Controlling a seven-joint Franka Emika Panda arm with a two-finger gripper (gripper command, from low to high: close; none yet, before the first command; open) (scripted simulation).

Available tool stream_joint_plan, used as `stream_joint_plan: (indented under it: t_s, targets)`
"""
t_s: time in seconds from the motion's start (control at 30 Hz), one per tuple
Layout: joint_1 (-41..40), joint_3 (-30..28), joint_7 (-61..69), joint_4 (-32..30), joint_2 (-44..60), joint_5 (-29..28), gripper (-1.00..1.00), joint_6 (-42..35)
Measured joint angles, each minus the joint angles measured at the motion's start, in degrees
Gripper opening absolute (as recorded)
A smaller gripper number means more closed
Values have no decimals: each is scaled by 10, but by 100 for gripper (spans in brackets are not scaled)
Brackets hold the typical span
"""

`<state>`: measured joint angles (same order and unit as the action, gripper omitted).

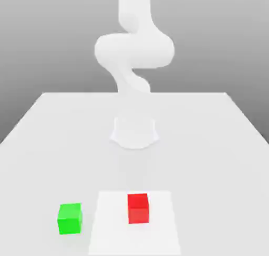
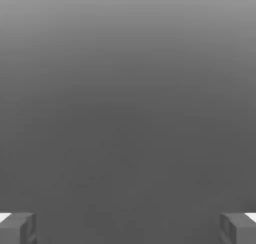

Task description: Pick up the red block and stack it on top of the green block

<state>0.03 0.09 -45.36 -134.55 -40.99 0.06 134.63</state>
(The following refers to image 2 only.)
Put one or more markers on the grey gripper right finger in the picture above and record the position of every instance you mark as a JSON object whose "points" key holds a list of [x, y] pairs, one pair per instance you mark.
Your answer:
{"points": [[240, 230]]}

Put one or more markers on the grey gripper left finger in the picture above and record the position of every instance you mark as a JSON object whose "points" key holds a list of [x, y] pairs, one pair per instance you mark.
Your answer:
{"points": [[14, 230]]}

